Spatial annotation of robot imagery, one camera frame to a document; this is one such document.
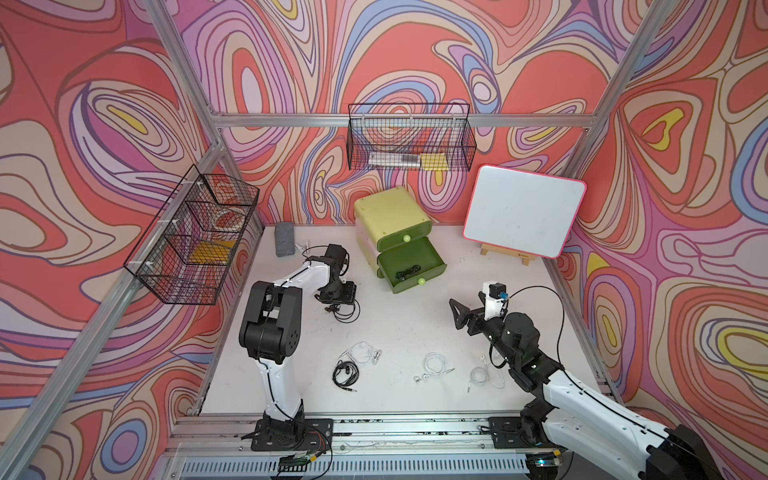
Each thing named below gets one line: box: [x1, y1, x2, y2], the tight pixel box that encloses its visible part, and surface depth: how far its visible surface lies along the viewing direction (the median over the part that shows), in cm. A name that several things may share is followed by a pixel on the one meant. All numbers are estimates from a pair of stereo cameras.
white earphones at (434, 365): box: [413, 352, 456, 383], surface depth 86 cm
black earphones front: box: [332, 359, 360, 392], surface depth 85 cm
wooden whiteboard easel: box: [480, 243, 537, 266], surface depth 107 cm
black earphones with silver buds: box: [395, 264, 421, 281], surface depth 97 cm
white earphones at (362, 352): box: [338, 341, 383, 365], surface depth 89 cm
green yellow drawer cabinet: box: [354, 186, 447, 294], surface depth 96 cm
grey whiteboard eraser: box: [274, 222, 295, 257], surface depth 116 cm
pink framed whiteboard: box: [462, 164, 587, 265], surface depth 104 cm
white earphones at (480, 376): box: [467, 354, 505, 393], surface depth 84 cm
